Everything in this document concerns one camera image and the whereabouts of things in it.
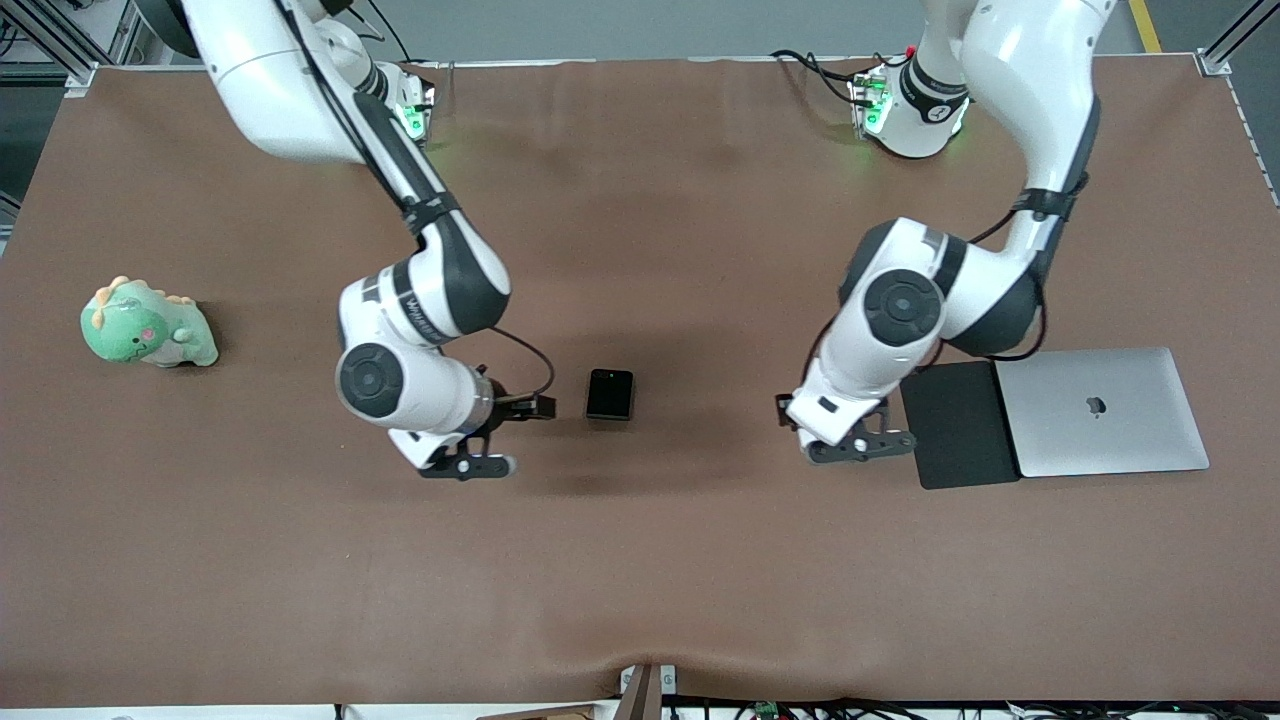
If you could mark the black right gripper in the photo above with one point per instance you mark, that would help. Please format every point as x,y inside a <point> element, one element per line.
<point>511,408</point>

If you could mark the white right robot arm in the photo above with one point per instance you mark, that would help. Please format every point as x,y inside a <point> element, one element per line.
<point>290,90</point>

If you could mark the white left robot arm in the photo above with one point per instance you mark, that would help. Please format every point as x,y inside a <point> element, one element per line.
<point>1030,80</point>

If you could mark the black mouse pad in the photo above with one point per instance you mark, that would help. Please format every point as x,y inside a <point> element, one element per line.
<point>960,440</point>

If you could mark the brown table cover mat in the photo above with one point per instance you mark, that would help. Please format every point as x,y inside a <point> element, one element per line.
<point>640,560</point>

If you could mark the silver laptop with apple logo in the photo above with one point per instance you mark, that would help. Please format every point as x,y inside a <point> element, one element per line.
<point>1130,440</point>

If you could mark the green dinosaur plush toy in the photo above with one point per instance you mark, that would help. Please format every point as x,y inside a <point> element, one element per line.
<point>140,330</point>

